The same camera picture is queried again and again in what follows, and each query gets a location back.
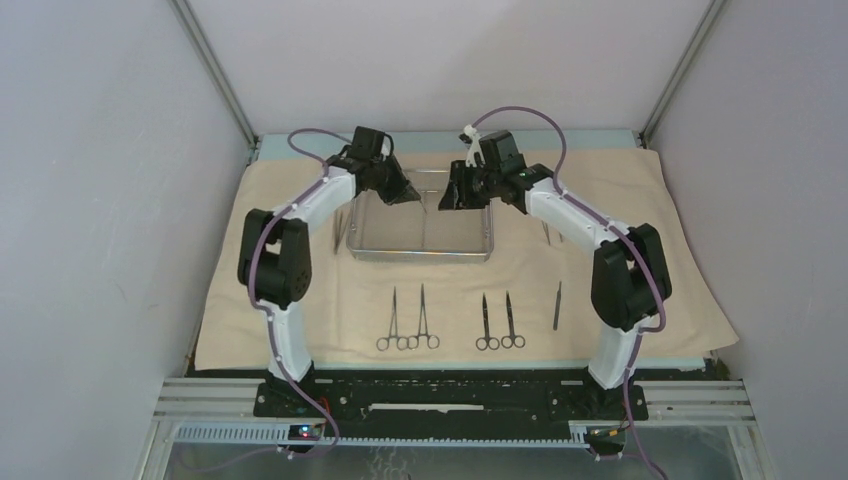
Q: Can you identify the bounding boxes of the thin metal needle tweezers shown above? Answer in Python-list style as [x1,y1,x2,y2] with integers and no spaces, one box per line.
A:
[542,222,552,246]

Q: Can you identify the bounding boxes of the metal surgical instrument tray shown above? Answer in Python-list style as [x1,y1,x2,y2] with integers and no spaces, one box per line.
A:
[346,168,494,264]

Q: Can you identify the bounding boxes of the beige cloth wrap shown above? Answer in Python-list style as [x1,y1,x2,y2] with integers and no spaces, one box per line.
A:
[195,149,738,370]

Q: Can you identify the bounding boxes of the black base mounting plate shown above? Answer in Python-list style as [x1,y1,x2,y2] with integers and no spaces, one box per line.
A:
[255,368,649,421]

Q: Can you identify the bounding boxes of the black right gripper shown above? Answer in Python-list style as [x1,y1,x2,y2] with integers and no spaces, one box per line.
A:
[437,160,501,211]

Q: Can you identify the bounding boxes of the metal hemostat clamp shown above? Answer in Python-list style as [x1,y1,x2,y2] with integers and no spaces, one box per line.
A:
[375,288,410,352]
[406,284,441,350]

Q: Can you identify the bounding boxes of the metal surgical scissors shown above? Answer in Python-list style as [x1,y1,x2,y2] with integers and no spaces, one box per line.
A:
[501,291,526,349]

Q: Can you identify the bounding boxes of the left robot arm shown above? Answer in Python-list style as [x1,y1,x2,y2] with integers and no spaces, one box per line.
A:
[237,126,421,417]

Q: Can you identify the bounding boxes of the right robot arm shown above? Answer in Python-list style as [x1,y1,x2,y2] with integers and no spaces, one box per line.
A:
[438,125,671,418]

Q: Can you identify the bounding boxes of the aluminium frame rail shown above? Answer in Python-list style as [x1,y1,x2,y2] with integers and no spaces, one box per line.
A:
[153,379,756,448]

